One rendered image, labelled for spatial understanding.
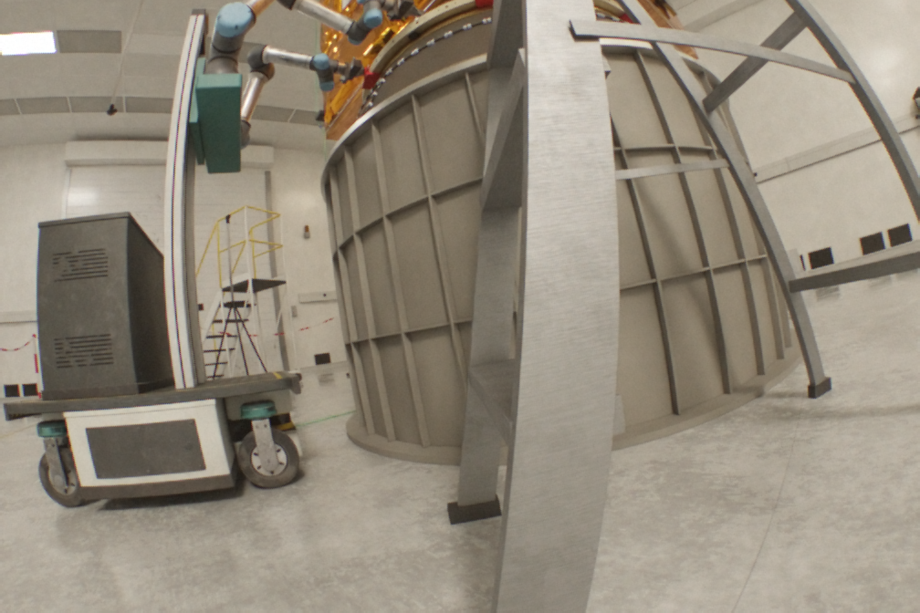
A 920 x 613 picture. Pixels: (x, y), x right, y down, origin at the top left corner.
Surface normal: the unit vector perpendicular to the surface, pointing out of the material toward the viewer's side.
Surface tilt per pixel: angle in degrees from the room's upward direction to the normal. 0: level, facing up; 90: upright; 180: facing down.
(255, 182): 90
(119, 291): 90
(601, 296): 87
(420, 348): 90
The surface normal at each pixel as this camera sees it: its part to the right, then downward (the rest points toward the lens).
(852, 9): -0.76, 0.04
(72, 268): 0.47, -0.22
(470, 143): -0.37, -0.07
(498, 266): 0.05, -0.11
